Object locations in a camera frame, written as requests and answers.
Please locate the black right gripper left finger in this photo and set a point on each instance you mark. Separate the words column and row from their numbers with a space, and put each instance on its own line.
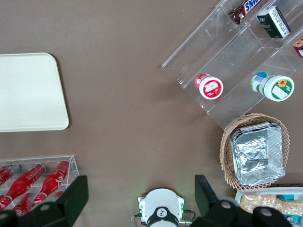
column 66, row 203

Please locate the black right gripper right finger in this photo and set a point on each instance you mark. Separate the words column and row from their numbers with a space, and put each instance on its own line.
column 206, row 201

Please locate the woven wicker basket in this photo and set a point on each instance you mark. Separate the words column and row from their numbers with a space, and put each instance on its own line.
column 227, row 151

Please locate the cream plastic tray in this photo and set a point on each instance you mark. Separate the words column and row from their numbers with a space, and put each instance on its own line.
column 30, row 92

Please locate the red cola bottle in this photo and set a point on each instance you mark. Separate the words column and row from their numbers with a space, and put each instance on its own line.
column 6, row 173
column 22, row 183
column 24, row 204
column 53, row 180

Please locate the white plastic snack bin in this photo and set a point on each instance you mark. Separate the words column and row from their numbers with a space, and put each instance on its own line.
column 239, row 194

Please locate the clear acrylic bottle box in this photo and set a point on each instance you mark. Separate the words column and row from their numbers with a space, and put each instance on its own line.
column 73, row 165

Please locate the beige puffed snack bag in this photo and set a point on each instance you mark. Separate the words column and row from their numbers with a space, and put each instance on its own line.
column 262, row 201

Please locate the aluminium foil container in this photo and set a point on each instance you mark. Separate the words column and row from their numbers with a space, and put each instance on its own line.
column 258, row 153

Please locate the teal snack package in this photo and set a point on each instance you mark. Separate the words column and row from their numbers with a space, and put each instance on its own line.
column 285, row 197

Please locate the red strawberry yogurt cup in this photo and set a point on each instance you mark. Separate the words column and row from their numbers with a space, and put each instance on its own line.
column 210, row 87

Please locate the green sunflower yogurt cup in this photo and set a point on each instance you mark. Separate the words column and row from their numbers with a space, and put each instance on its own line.
column 277, row 87

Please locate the clear acrylic tiered shelf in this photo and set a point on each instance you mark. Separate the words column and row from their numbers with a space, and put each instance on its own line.
column 236, row 56

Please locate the brown red snack package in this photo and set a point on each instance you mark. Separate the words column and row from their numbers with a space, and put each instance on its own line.
column 299, row 47

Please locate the black drink carton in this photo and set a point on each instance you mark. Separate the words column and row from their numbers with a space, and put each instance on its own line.
column 273, row 22

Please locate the Snickers chocolate bar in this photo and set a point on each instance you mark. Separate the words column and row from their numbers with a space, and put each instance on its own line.
column 247, row 8

